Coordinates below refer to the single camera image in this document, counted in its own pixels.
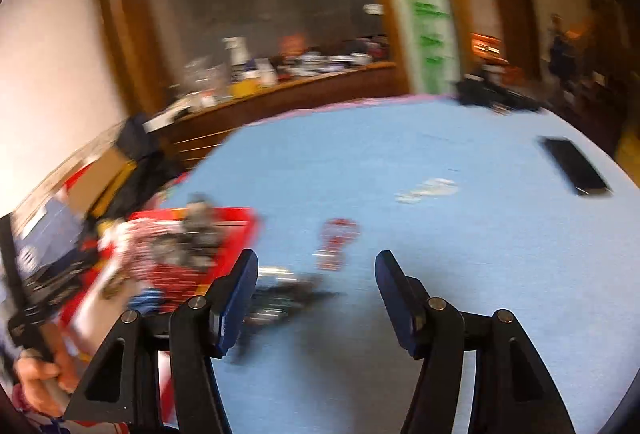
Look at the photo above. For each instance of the red polka dot scrunchie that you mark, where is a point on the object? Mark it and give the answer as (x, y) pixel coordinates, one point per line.
(178, 282)

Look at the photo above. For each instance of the black folded garment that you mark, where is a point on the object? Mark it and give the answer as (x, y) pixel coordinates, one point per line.
(478, 91)

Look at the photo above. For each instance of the red white tray box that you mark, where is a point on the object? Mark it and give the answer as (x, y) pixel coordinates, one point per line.
(238, 224)

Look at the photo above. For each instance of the brown cardboard box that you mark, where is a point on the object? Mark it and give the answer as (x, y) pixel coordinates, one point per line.
(95, 189)

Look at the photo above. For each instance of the red plaid scrunchie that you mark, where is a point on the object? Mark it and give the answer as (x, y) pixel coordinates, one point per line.
(132, 245)

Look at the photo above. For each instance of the person's left hand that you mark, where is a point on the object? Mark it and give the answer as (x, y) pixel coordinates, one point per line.
(34, 373)

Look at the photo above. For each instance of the black smartphone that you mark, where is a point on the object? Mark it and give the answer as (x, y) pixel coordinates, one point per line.
(581, 175)

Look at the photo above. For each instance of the grey metallic scrunchie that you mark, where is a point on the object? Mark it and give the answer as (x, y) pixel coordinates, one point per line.
(196, 242)

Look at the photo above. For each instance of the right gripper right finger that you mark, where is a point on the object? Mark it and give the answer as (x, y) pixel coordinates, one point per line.
(513, 390)

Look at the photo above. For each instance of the wooden counter ledge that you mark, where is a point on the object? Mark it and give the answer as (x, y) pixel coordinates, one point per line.
(190, 139)

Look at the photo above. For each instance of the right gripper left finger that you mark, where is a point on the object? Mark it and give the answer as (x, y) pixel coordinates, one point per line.
(122, 382)

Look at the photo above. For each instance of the white spray bottle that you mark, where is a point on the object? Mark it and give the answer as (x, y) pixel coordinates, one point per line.
(239, 57)

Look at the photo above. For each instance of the brown wooden door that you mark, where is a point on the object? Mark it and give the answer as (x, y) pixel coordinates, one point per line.
(520, 36)

